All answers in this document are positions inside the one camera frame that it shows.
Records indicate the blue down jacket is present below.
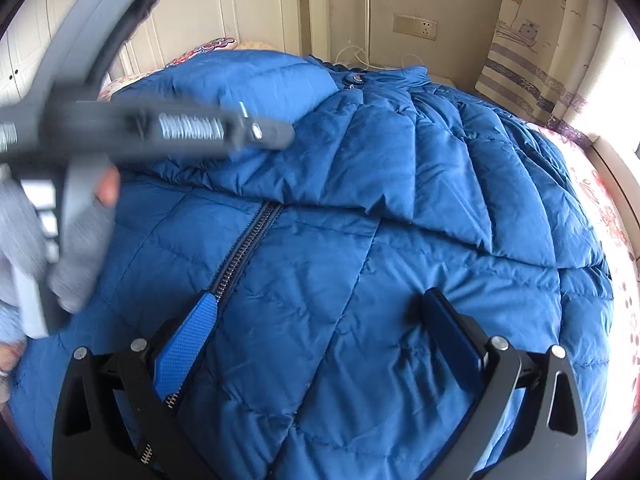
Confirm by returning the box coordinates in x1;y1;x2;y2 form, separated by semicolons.
7;52;616;480

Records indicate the printed beige curtain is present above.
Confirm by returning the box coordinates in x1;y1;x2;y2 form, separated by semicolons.
475;0;608;136

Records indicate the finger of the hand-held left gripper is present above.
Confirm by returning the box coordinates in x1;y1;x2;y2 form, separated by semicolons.
125;102;297;156

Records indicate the white wardrobe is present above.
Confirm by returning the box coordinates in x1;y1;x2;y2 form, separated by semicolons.
0;0;93;106

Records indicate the white cable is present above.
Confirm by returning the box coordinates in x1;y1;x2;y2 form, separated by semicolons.
335;45;426;71

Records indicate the person's left hand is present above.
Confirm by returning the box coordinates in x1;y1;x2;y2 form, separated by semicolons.
47;162;122;313

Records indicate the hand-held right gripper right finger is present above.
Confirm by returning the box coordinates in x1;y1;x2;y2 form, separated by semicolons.
410;287;591;480

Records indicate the white bed headboard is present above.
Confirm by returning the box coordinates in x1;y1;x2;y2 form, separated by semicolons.
90;0;331;86

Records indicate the floral bedsheet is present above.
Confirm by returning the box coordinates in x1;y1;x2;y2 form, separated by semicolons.
97;40;640;466

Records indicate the wall socket panel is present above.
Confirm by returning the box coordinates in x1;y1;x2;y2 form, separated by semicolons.
392;12;438;41

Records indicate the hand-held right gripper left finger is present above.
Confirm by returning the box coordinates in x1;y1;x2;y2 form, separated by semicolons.
51;290;236;480

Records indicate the floral pillow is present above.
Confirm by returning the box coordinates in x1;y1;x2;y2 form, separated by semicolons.
162;35;238;68

